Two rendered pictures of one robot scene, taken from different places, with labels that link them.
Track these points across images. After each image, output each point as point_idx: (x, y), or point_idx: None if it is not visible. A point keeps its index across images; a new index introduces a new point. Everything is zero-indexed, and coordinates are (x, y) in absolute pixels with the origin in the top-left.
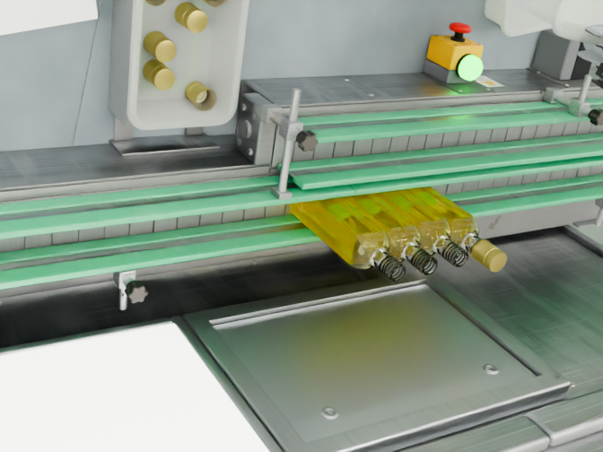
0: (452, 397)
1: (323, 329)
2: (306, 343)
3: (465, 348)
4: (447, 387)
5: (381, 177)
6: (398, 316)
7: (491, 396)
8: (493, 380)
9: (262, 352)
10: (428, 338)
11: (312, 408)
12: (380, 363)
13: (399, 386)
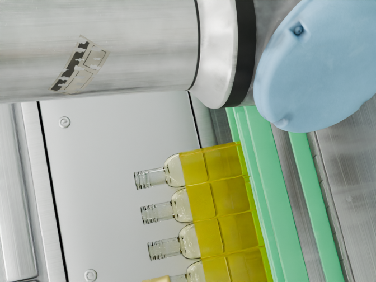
0: (62, 223)
1: (166, 155)
2: (148, 134)
3: (122, 268)
4: (75, 225)
5: (257, 202)
6: (178, 229)
7: (53, 252)
8: (76, 269)
9: (142, 97)
10: (141, 241)
11: (72, 112)
12: (114, 183)
13: (83, 187)
